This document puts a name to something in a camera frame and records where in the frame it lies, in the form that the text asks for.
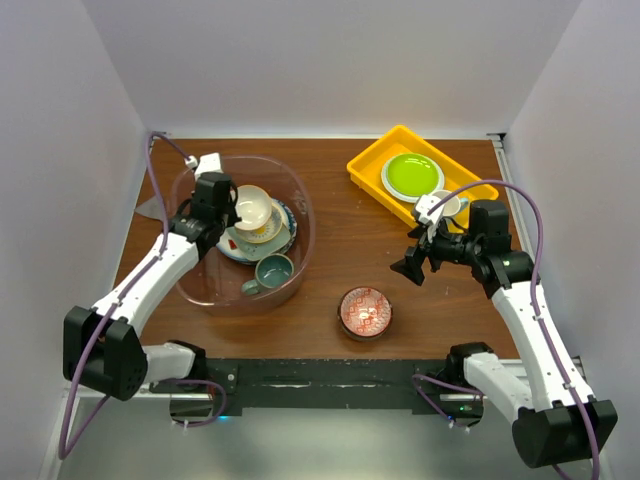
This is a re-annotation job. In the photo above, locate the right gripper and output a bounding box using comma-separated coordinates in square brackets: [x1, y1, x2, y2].
[390, 215, 481, 285]

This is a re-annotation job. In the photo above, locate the red patterned bowl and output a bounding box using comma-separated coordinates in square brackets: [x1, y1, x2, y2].
[339, 286, 393, 336]

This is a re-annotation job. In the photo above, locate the black bowl beige inside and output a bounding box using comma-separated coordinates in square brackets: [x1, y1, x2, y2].
[336, 287, 395, 343]

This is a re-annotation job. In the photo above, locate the blue floral plate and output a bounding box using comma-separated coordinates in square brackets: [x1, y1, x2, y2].
[278, 201, 298, 254]

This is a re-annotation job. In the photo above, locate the teal glazed mug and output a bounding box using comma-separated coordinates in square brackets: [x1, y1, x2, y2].
[241, 254, 295, 295]

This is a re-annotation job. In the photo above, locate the yellow rimmed dark bowl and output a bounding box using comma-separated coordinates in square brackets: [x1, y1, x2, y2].
[236, 199, 284, 244]

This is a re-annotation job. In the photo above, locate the pale green rectangular dish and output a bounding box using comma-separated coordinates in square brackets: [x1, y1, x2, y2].
[225, 226, 290, 260]

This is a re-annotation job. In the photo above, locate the brown bowl white inside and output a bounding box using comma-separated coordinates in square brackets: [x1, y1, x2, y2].
[234, 185, 272, 231]

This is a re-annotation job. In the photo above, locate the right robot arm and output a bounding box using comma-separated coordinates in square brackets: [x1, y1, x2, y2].
[391, 195, 618, 469]

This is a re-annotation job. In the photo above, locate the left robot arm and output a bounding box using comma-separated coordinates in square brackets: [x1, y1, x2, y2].
[63, 172, 238, 401]

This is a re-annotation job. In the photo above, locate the clear plastic bin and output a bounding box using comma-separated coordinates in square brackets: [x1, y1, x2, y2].
[176, 155, 316, 316]

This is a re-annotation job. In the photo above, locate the light blue mug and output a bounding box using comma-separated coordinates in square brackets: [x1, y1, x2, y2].
[432, 189, 470, 218]

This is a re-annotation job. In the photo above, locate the pale blue rimmed plate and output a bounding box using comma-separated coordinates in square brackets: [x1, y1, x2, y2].
[380, 152, 446, 206]

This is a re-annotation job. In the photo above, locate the lime green plate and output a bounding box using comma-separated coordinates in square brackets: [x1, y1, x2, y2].
[385, 153, 443, 198]

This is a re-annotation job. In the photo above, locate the yellow plastic tray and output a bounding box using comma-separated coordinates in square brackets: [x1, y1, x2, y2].
[346, 125, 480, 228]

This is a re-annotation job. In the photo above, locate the grey triangular marker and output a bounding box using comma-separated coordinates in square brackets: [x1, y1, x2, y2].
[135, 197, 164, 221]

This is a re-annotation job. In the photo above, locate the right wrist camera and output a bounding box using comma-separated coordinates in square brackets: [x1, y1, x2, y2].
[412, 194, 444, 227]

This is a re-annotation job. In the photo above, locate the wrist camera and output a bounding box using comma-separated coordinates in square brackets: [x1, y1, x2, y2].
[185, 152, 223, 180]
[412, 194, 444, 227]

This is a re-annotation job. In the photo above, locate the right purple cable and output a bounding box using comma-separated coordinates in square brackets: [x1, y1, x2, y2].
[412, 179, 601, 480]

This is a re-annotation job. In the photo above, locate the purple cable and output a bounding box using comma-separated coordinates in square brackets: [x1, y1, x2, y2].
[57, 131, 199, 460]
[412, 179, 601, 480]

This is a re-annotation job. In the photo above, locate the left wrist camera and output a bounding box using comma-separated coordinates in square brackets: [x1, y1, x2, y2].
[185, 152, 223, 180]

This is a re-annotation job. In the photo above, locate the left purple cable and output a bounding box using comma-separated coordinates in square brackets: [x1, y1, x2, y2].
[57, 131, 199, 460]

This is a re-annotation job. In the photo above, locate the aluminium frame rail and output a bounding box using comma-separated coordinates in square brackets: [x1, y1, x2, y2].
[36, 393, 170, 479]

